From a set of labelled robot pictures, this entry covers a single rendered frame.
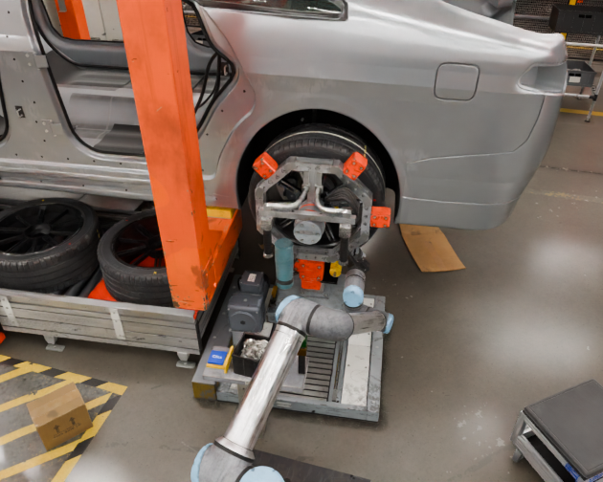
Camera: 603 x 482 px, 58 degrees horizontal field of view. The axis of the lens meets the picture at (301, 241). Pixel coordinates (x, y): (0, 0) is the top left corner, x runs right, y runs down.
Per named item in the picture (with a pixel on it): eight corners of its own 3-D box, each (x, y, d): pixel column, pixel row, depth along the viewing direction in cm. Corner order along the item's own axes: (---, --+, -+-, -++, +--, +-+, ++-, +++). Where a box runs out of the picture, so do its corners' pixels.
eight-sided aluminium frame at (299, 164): (367, 258, 272) (375, 162, 240) (366, 267, 267) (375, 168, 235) (260, 248, 279) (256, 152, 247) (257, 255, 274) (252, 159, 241)
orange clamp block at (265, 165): (279, 164, 250) (265, 150, 247) (276, 172, 243) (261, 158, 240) (269, 172, 253) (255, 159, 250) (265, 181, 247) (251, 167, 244)
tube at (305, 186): (310, 191, 247) (310, 170, 241) (303, 214, 232) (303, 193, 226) (272, 187, 249) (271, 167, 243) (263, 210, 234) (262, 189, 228)
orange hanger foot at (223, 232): (243, 228, 304) (239, 173, 283) (216, 289, 262) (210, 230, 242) (214, 225, 306) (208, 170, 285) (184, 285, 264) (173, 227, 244)
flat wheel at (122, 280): (222, 234, 341) (218, 202, 327) (225, 306, 289) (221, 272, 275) (114, 242, 334) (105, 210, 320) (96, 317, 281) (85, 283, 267)
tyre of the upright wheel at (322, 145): (236, 193, 292) (339, 252, 305) (225, 217, 273) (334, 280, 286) (299, 95, 254) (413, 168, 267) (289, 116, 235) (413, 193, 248)
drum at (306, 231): (328, 221, 263) (328, 196, 254) (323, 248, 246) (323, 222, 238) (299, 218, 265) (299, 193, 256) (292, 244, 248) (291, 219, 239)
